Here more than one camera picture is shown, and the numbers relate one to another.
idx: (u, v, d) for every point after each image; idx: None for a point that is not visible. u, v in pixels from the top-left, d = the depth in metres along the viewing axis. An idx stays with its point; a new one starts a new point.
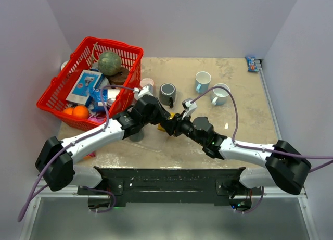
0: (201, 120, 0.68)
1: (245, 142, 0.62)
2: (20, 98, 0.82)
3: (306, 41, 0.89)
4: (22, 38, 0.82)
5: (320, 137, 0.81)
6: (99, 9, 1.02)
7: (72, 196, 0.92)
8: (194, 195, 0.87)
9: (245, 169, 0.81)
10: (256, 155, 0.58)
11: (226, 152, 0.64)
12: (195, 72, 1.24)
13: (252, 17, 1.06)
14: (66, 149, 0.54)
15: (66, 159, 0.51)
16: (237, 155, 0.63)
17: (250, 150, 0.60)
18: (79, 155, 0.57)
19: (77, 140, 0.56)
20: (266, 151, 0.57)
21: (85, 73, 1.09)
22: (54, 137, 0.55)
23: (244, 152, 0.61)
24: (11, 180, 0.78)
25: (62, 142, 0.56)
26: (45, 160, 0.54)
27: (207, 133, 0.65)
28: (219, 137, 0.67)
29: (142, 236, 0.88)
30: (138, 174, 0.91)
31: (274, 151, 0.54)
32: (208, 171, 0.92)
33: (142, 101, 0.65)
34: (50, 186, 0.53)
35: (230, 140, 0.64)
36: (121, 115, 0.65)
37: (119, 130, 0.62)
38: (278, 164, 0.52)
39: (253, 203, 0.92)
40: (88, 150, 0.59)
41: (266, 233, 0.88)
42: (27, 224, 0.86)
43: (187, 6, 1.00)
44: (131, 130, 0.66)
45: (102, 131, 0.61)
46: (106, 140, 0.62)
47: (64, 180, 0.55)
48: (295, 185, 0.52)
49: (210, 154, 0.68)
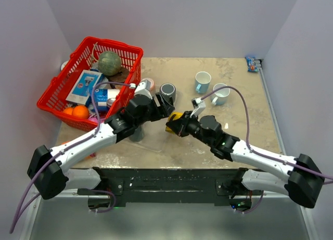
0: (207, 119, 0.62)
1: (261, 150, 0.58)
2: (19, 97, 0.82)
3: (306, 40, 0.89)
4: (22, 38, 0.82)
5: (320, 137, 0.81)
6: (99, 9, 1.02)
7: (72, 196, 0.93)
8: (194, 195, 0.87)
9: (247, 170, 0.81)
10: (275, 167, 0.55)
11: (237, 156, 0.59)
12: (195, 72, 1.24)
13: (252, 17, 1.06)
14: (56, 158, 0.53)
15: (55, 168, 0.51)
16: (250, 162, 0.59)
17: (268, 160, 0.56)
18: (71, 163, 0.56)
19: (66, 149, 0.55)
20: (288, 164, 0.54)
21: (85, 73, 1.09)
22: (43, 146, 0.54)
23: (261, 161, 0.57)
24: (11, 180, 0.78)
25: (51, 150, 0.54)
26: (35, 169, 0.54)
27: (215, 131, 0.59)
28: (228, 136, 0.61)
29: (142, 236, 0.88)
30: (138, 174, 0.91)
31: (298, 166, 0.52)
32: (208, 171, 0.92)
33: (132, 102, 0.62)
34: (42, 194, 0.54)
35: (244, 144, 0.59)
36: (113, 119, 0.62)
37: (111, 136, 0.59)
38: (301, 180, 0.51)
39: (253, 202, 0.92)
40: (79, 158, 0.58)
41: (266, 234, 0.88)
42: (27, 224, 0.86)
43: (187, 6, 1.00)
44: (124, 134, 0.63)
45: (93, 137, 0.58)
46: (98, 146, 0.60)
47: (56, 187, 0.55)
48: (311, 200, 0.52)
49: (219, 155, 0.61)
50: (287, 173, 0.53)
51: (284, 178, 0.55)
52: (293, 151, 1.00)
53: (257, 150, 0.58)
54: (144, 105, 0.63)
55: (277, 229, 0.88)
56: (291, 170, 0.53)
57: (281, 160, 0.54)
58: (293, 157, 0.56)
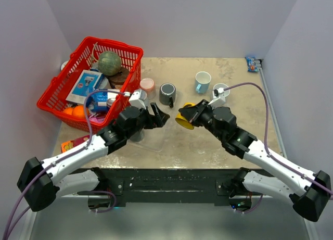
0: (222, 110, 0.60)
1: (280, 158, 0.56)
2: (19, 97, 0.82)
3: (306, 41, 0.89)
4: (22, 38, 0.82)
5: (320, 137, 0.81)
6: (99, 9, 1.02)
7: (72, 196, 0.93)
8: (194, 195, 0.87)
9: (251, 172, 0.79)
10: (292, 178, 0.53)
11: (252, 157, 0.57)
12: (195, 72, 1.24)
13: (252, 17, 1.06)
14: (47, 170, 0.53)
15: (46, 180, 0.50)
16: (264, 166, 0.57)
17: (286, 169, 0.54)
18: (62, 175, 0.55)
19: (58, 161, 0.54)
20: (306, 179, 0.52)
21: (85, 73, 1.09)
22: (35, 159, 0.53)
23: (278, 168, 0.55)
24: (11, 180, 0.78)
25: (43, 163, 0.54)
26: (25, 181, 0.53)
27: (229, 124, 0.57)
28: (243, 132, 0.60)
29: (142, 236, 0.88)
30: (138, 174, 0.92)
31: (318, 182, 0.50)
32: (207, 171, 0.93)
33: (122, 115, 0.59)
34: (31, 206, 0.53)
35: (263, 147, 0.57)
36: (105, 131, 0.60)
37: (102, 148, 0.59)
38: (316, 198, 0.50)
39: (253, 203, 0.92)
40: (71, 170, 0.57)
41: (266, 234, 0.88)
42: (27, 224, 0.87)
43: (187, 7, 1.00)
44: (116, 146, 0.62)
45: (84, 149, 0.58)
46: (90, 158, 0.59)
47: (46, 200, 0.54)
48: (317, 214, 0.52)
49: (231, 151, 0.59)
50: (305, 188, 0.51)
51: (297, 190, 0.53)
52: (293, 151, 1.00)
53: (275, 156, 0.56)
54: (133, 118, 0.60)
55: (277, 229, 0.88)
56: (309, 185, 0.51)
57: (300, 174, 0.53)
58: (311, 172, 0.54)
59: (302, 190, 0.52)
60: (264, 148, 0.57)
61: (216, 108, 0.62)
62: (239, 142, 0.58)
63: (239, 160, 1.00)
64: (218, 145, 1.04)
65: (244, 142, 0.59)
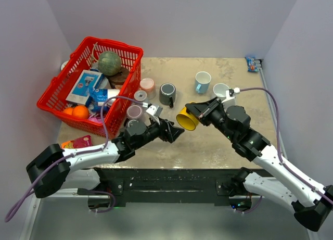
0: (236, 110, 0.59)
1: (293, 166, 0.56)
2: (19, 98, 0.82)
3: (306, 41, 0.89)
4: (22, 38, 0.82)
5: (320, 137, 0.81)
6: (99, 9, 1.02)
7: (72, 196, 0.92)
8: (194, 195, 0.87)
9: (252, 173, 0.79)
10: (302, 190, 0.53)
11: (262, 162, 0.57)
12: (195, 72, 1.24)
13: (252, 18, 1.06)
14: (66, 159, 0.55)
15: (64, 167, 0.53)
16: (274, 173, 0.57)
17: (297, 180, 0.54)
18: (76, 167, 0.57)
19: (78, 152, 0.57)
20: (316, 192, 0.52)
21: (85, 73, 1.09)
22: (58, 144, 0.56)
23: (289, 178, 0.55)
24: (11, 180, 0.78)
25: (64, 151, 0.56)
26: (40, 164, 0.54)
27: (242, 125, 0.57)
28: (256, 134, 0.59)
29: (142, 236, 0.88)
30: (138, 174, 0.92)
31: (327, 198, 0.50)
32: (208, 171, 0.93)
33: (128, 130, 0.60)
34: (39, 191, 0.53)
35: (276, 153, 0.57)
36: (118, 141, 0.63)
37: (115, 154, 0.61)
38: (324, 213, 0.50)
39: (253, 202, 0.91)
40: (84, 165, 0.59)
41: (266, 234, 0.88)
42: (27, 224, 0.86)
43: (187, 7, 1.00)
44: (125, 156, 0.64)
45: (100, 150, 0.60)
46: (102, 160, 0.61)
47: (52, 189, 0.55)
48: (319, 225, 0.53)
49: (240, 152, 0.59)
50: (314, 201, 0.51)
51: (305, 201, 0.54)
52: (293, 151, 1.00)
53: (287, 165, 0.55)
54: (140, 135, 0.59)
55: (277, 229, 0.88)
56: (318, 199, 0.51)
57: (311, 186, 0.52)
58: (322, 185, 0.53)
59: (310, 203, 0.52)
60: (276, 155, 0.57)
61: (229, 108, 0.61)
62: (251, 145, 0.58)
63: (239, 160, 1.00)
64: (218, 145, 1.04)
65: (256, 146, 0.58)
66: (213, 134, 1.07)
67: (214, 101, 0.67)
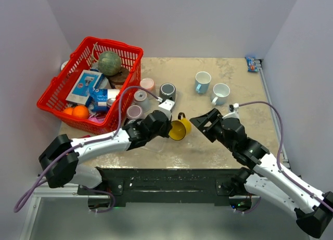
0: (230, 120, 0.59)
1: (292, 173, 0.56)
2: (19, 98, 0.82)
3: (306, 40, 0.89)
4: (22, 38, 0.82)
5: (320, 136, 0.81)
6: (99, 9, 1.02)
7: (72, 196, 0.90)
8: (194, 195, 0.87)
9: (254, 175, 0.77)
10: (302, 197, 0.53)
11: (262, 169, 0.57)
12: (195, 72, 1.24)
13: (252, 18, 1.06)
14: (75, 149, 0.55)
15: (72, 158, 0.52)
16: (273, 180, 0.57)
17: (296, 187, 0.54)
18: (86, 157, 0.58)
19: (86, 142, 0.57)
20: (315, 199, 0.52)
21: (85, 73, 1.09)
22: (65, 135, 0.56)
23: (287, 185, 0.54)
24: (11, 180, 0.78)
25: (72, 141, 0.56)
26: (50, 155, 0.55)
27: (237, 134, 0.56)
28: (256, 142, 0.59)
29: (142, 236, 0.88)
30: (138, 174, 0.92)
31: (327, 205, 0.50)
32: (208, 171, 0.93)
33: (151, 117, 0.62)
34: (51, 182, 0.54)
35: (274, 161, 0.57)
36: (130, 127, 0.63)
37: (126, 141, 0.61)
38: (323, 218, 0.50)
39: (253, 202, 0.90)
40: (94, 154, 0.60)
41: (266, 234, 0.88)
42: (27, 224, 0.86)
43: (187, 7, 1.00)
44: (137, 143, 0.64)
45: (110, 139, 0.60)
46: (113, 148, 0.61)
47: (65, 179, 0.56)
48: (320, 231, 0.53)
49: (241, 162, 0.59)
50: (313, 207, 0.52)
51: (304, 207, 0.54)
52: (293, 151, 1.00)
53: (286, 172, 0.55)
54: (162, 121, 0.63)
55: (277, 229, 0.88)
56: (317, 205, 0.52)
57: (309, 193, 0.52)
58: (320, 191, 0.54)
59: (309, 209, 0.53)
60: (274, 162, 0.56)
61: (225, 118, 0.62)
62: (251, 153, 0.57)
63: None
64: (218, 144, 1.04)
65: (256, 153, 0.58)
66: None
67: (213, 113, 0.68)
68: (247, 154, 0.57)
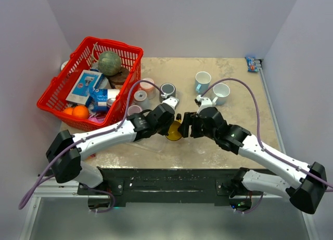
0: (207, 110, 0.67)
1: (274, 151, 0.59)
2: (19, 97, 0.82)
3: (306, 40, 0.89)
4: (22, 38, 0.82)
5: (320, 136, 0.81)
6: (99, 9, 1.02)
7: (72, 196, 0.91)
8: (194, 195, 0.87)
9: (249, 171, 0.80)
10: (287, 171, 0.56)
11: (246, 152, 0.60)
12: (195, 72, 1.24)
13: (252, 17, 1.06)
14: (77, 144, 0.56)
15: (74, 153, 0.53)
16: (259, 160, 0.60)
17: (281, 163, 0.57)
18: (89, 152, 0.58)
19: (88, 137, 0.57)
20: (301, 171, 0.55)
21: (85, 73, 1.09)
22: (66, 131, 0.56)
23: (273, 162, 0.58)
24: (11, 180, 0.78)
25: (74, 137, 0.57)
26: (54, 151, 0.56)
27: (214, 119, 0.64)
28: (238, 127, 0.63)
29: (142, 236, 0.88)
30: (138, 174, 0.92)
31: (312, 175, 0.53)
32: (208, 171, 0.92)
33: (161, 108, 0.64)
34: (57, 177, 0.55)
35: (256, 141, 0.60)
36: (136, 117, 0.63)
37: (131, 133, 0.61)
38: (311, 189, 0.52)
39: (253, 203, 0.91)
40: (98, 149, 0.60)
41: (265, 234, 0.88)
42: (27, 224, 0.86)
43: (187, 7, 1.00)
44: (143, 134, 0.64)
45: (114, 131, 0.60)
46: (117, 140, 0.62)
47: (71, 174, 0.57)
48: (313, 206, 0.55)
49: (226, 147, 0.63)
50: (300, 179, 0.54)
51: (293, 182, 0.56)
52: (293, 151, 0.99)
53: (269, 150, 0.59)
54: (170, 114, 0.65)
55: (277, 229, 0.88)
56: (304, 177, 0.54)
57: (295, 166, 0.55)
58: (306, 164, 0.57)
59: (297, 182, 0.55)
60: (256, 142, 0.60)
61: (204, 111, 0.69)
62: (233, 138, 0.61)
63: (239, 160, 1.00)
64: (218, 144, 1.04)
65: (238, 137, 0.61)
66: None
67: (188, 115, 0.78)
68: (228, 139, 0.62)
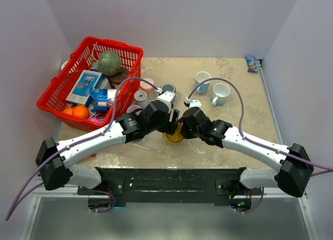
0: (189, 109, 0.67)
1: (254, 137, 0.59)
2: (19, 97, 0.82)
3: (306, 40, 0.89)
4: (22, 38, 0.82)
5: (320, 136, 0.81)
6: (99, 9, 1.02)
7: (72, 196, 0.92)
8: (194, 195, 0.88)
9: (245, 169, 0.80)
10: (268, 155, 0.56)
11: (229, 143, 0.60)
12: (195, 72, 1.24)
13: (252, 17, 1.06)
14: (61, 153, 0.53)
15: (58, 163, 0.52)
16: (242, 149, 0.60)
17: (262, 148, 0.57)
18: (76, 159, 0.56)
19: (72, 144, 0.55)
20: (280, 153, 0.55)
21: (85, 73, 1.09)
22: (51, 139, 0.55)
23: (254, 148, 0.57)
24: (11, 180, 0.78)
25: (58, 144, 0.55)
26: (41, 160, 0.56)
27: (195, 117, 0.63)
28: (220, 122, 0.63)
29: (142, 236, 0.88)
30: (138, 174, 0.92)
31: (292, 155, 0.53)
32: (208, 171, 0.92)
33: (152, 106, 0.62)
34: (46, 186, 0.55)
35: (238, 131, 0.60)
36: (126, 118, 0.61)
37: (119, 136, 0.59)
38: (292, 169, 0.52)
39: (253, 202, 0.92)
40: (85, 154, 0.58)
41: (265, 234, 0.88)
42: (27, 224, 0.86)
43: (187, 7, 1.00)
44: (134, 135, 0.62)
45: (101, 135, 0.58)
46: (106, 145, 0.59)
47: (60, 181, 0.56)
48: (299, 189, 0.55)
49: (210, 142, 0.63)
50: (280, 162, 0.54)
51: (276, 167, 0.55)
52: None
53: (250, 138, 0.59)
54: (163, 112, 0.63)
55: (276, 229, 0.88)
56: (283, 159, 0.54)
57: (274, 149, 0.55)
58: (285, 146, 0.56)
59: (278, 166, 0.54)
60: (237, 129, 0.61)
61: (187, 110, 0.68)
62: (216, 132, 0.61)
63: (239, 160, 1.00)
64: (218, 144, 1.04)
65: (221, 130, 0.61)
66: None
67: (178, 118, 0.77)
68: (212, 134, 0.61)
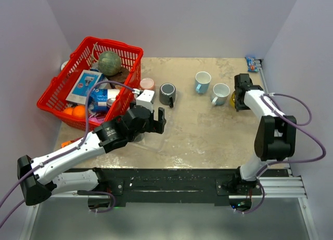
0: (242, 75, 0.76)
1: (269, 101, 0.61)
2: (19, 97, 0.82)
3: (306, 40, 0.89)
4: (21, 37, 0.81)
5: (320, 136, 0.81)
6: (99, 9, 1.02)
7: (72, 196, 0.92)
8: (194, 195, 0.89)
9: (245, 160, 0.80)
10: (264, 111, 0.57)
11: (247, 96, 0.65)
12: (195, 72, 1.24)
13: (252, 17, 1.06)
14: (35, 171, 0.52)
15: (31, 181, 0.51)
16: (252, 103, 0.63)
17: (264, 105, 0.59)
18: (51, 175, 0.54)
19: (45, 162, 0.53)
20: (274, 113, 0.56)
21: (85, 73, 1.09)
22: (26, 158, 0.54)
23: (258, 103, 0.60)
24: (11, 180, 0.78)
25: (33, 162, 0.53)
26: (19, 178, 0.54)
27: (239, 76, 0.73)
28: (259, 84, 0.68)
29: (142, 236, 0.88)
30: (138, 174, 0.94)
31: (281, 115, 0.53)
32: (209, 171, 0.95)
33: (130, 113, 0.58)
34: (27, 202, 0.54)
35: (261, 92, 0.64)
36: (103, 128, 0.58)
37: (96, 148, 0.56)
38: (269, 123, 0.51)
39: (253, 203, 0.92)
40: (61, 170, 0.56)
41: (265, 234, 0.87)
42: (27, 225, 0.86)
43: (187, 7, 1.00)
44: (114, 145, 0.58)
45: (76, 149, 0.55)
46: (83, 158, 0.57)
47: (40, 197, 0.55)
48: (266, 147, 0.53)
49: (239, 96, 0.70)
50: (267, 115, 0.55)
51: None
52: None
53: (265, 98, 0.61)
54: (142, 118, 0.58)
55: (276, 229, 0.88)
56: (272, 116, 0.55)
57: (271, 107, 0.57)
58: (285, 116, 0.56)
59: None
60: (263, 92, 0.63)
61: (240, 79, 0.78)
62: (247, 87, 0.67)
63: (239, 160, 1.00)
64: (218, 144, 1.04)
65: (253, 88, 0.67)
66: (213, 134, 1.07)
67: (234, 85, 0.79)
68: (243, 87, 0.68)
